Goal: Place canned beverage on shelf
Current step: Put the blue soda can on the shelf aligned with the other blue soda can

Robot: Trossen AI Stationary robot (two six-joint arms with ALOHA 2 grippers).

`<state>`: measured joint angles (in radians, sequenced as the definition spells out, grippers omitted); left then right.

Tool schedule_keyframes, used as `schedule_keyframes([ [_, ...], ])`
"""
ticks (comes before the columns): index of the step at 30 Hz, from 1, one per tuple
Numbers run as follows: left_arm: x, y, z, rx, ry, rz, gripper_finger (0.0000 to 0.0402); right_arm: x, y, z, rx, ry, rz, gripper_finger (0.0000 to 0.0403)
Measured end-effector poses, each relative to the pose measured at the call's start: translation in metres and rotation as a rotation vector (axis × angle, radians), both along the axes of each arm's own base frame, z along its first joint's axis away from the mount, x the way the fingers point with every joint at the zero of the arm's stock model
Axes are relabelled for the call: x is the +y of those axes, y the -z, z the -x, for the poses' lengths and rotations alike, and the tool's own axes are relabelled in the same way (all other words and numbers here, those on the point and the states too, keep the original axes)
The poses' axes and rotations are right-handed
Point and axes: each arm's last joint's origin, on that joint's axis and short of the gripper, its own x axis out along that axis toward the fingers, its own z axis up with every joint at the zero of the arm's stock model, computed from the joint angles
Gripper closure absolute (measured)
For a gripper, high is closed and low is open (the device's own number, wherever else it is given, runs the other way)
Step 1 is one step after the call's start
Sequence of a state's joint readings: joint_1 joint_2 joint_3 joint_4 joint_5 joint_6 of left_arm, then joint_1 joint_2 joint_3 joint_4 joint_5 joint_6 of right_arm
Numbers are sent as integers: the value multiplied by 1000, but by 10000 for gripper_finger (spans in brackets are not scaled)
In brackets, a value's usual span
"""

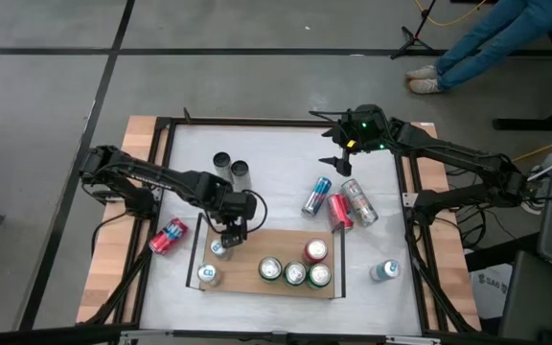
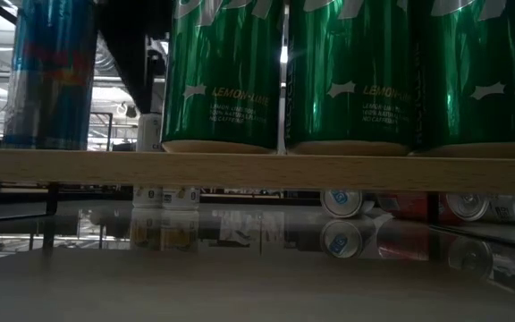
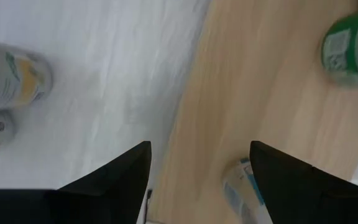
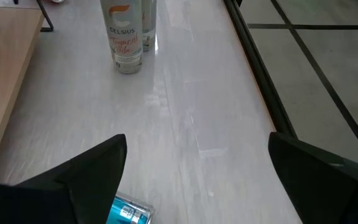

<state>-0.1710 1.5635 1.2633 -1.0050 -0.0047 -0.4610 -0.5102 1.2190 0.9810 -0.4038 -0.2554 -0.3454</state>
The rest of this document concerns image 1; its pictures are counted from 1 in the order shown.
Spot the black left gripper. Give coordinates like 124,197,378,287
213,189,259,249

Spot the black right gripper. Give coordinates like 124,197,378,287
318,103,395,177

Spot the light blue silver energy can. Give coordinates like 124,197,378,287
369,259,402,283
196,263,220,288
208,238,233,263

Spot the green lemon-lime soda can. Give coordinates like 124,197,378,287
258,256,285,283
307,262,334,290
283,261,310,288

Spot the blue silver Red Bull can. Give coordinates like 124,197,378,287
301,175,333,219

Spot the white printed slim can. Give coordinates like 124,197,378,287
340,177,380,228

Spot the red soda can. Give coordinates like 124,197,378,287
303,238,329,265
326,192,356,234

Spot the white Celsius can black lid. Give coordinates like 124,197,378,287
230,159,254,193
212,150,236,186

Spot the red can blue-white print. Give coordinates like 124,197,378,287
148,217,190,256

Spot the black tripod stand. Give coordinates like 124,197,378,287
389,0,438,61

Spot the person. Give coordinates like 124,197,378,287
404,0,552,96

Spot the white printed bag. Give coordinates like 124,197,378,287
467,263,510,320

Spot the dark grey box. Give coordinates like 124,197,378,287
498,251,552,344

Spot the wooden shelf black metal frame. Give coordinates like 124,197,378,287
184,212,348,301

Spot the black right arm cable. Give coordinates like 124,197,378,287
308,109,352,122

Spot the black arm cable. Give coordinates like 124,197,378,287
308,109,352,122
241,189,269,235

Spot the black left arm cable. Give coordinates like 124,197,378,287
241,189,269,235

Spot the black metal table frame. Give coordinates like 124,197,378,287
129,107,430,339

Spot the black diagonal frame strut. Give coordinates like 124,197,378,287
83,229,155,328
409,253,479,333

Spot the black desk frame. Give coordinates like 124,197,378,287
491,0,552,131

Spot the yellow extension cable with plug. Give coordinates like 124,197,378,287
513,131,552,163

